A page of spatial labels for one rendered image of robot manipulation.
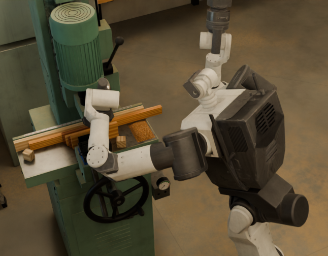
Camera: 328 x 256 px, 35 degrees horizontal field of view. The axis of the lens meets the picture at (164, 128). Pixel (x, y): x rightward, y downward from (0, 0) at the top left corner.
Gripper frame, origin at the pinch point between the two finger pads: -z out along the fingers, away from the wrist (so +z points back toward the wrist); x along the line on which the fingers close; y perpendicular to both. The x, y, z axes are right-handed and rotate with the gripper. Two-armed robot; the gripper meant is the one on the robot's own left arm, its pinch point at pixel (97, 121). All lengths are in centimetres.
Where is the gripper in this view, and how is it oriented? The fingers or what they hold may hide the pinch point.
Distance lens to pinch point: 211.5
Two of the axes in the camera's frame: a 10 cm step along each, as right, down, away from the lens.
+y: -3.5, -9.0, 2.7
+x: 9.2, -2.7, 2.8
